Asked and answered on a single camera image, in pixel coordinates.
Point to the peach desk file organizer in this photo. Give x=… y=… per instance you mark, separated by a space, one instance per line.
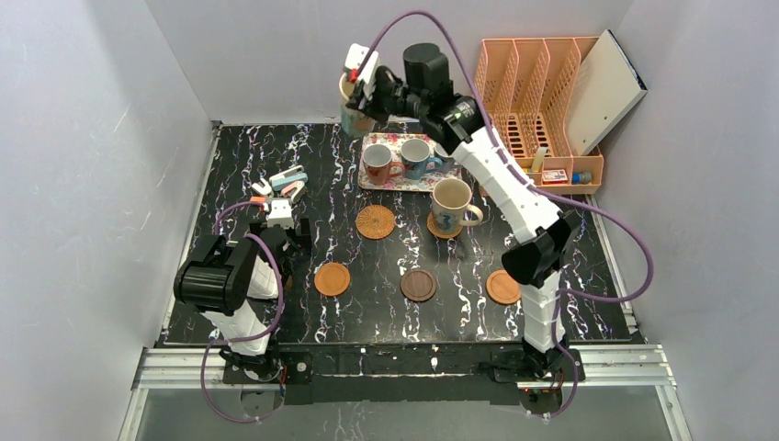
x=525 y=85

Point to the red card box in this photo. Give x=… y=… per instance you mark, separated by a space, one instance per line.
x=554 y=177

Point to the woven rattan coaster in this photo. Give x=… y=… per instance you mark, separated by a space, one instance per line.
x=375 y=222
x=432 y=228

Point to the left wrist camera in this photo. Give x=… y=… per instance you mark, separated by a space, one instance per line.
x=280 y=214

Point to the terracotta round coaster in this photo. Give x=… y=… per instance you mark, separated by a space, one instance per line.
x=332 y=279

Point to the white pink stapler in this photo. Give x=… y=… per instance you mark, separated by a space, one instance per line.
x=294 y=191

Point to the dark walnut round coaster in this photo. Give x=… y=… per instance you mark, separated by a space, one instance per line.
x=418 y=285

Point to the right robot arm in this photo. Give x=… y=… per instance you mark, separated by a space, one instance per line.
x=460 y=124

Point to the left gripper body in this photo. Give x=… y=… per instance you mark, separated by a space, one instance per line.
x=298 y=231

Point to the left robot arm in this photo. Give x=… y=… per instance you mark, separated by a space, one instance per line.
x=220 y=280

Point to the aluminium front rail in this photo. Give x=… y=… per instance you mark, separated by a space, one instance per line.
x=308 y=374

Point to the beige mug with number three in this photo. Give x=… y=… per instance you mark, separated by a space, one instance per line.
x=451 y=205

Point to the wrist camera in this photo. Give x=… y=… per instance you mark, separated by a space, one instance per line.
x=360 y=64
x=280 y=214

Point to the white staple remover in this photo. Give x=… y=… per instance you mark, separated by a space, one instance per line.
x=262 y=188

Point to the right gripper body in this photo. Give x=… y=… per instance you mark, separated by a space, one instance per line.
x=378 y=96

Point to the blue cap bottle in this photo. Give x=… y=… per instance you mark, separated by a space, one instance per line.
x=582 y=178

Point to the small light blue mug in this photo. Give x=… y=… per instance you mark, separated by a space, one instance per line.
x=443 y=155

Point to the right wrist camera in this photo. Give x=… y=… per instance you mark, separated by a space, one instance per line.
x=360 y=64

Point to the floral serving tray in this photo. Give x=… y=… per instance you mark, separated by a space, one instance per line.
x=394 y=141

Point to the pink floral mug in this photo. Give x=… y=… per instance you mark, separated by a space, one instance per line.
x=379 y=165

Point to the white board binder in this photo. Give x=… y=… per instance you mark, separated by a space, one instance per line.
x=606 y=88

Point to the light wooden round coaster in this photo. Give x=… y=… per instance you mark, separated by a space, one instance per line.
x=502 y=288

